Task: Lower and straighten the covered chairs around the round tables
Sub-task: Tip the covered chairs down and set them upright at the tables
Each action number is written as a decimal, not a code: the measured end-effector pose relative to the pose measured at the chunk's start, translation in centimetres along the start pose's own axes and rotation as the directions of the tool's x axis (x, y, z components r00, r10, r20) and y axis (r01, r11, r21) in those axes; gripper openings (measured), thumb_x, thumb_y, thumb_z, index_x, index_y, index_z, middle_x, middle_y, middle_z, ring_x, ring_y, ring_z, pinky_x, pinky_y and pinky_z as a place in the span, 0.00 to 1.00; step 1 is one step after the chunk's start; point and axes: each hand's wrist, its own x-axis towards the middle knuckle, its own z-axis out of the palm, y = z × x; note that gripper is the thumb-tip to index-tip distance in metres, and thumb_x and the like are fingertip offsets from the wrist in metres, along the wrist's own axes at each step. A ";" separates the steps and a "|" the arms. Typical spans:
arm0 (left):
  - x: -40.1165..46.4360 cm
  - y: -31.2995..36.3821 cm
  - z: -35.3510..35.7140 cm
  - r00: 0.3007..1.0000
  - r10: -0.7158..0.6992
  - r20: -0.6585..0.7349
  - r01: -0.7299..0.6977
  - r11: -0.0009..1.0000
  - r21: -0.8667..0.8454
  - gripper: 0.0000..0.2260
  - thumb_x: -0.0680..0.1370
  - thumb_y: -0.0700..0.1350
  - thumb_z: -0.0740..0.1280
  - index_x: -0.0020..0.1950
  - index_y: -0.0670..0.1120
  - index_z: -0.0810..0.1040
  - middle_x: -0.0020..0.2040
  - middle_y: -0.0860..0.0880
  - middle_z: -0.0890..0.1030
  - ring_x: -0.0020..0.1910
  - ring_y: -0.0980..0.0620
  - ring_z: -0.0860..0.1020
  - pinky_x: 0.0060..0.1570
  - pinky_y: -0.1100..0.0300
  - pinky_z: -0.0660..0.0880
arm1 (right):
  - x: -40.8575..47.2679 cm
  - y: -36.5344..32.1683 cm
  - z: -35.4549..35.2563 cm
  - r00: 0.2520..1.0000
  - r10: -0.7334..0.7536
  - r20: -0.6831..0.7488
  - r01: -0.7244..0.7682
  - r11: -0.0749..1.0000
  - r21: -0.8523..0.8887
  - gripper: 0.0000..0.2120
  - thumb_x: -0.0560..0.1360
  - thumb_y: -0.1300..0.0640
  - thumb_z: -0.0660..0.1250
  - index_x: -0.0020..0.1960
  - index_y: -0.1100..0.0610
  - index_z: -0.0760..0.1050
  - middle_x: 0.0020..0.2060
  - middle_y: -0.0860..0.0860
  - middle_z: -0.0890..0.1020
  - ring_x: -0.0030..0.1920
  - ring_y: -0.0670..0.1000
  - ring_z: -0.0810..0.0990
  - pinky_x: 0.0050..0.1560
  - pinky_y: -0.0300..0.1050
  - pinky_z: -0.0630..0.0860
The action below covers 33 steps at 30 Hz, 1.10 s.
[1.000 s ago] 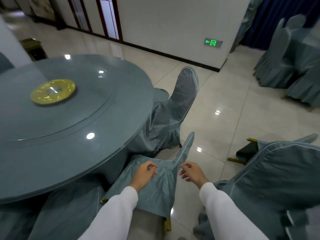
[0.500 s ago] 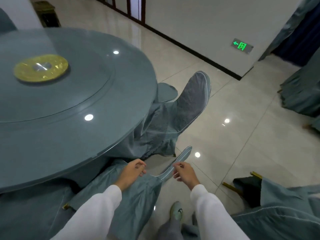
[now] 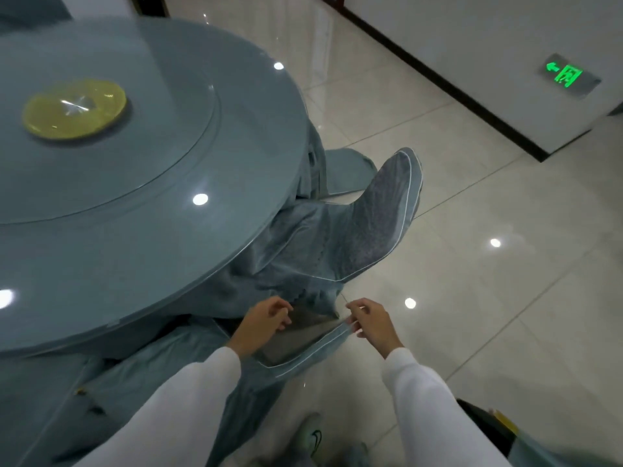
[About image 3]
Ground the person's right forearm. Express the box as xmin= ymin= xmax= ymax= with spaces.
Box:
xmin=381 ymin=347 xmax=512 ymax=467

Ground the round teal table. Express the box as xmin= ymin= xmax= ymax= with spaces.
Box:
xmin=0 ymin=16 xmax=312 ymax=358

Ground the teal tablecloth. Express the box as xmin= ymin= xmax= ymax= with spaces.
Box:
xmin=160 ymin=119 xmax=324 ymax=331

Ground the person's left shoe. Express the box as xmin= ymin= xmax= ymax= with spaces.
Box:
xmin=287 ymin=412 xmax=324 ymax=467

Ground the person's right hand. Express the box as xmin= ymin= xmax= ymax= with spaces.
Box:
xmin=345 ymin=297 xmax=406 ymax=361

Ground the green lit exit sign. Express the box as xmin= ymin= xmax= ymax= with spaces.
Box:
xmin=537 ymin=53 xmax=602 ymax=101

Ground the person's right shoe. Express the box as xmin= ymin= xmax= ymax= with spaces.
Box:
xmin=336 ymin=442 xmax=371 ymax=467

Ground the person's shoe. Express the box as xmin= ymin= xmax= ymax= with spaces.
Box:
xmin=287 ymin=412 xmax=324 ymax=467
xmin=336 ymin=442 xmax=371 ymax=467

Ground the round glass turntable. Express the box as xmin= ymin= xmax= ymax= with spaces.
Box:
xmin=0 ymin=19 xmax=221 ymax=225

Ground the person's left forearm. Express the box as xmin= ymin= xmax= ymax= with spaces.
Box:
xmin=73 ymin=346 xmax=243 ymax=467

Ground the person's left hand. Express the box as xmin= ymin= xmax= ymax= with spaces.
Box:
xmin=225 ymin=295 xmax=295 ymax=361

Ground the gold turntable hub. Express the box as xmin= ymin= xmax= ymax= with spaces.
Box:
xmin=21 ymin=80 xmax=128 ymax=141

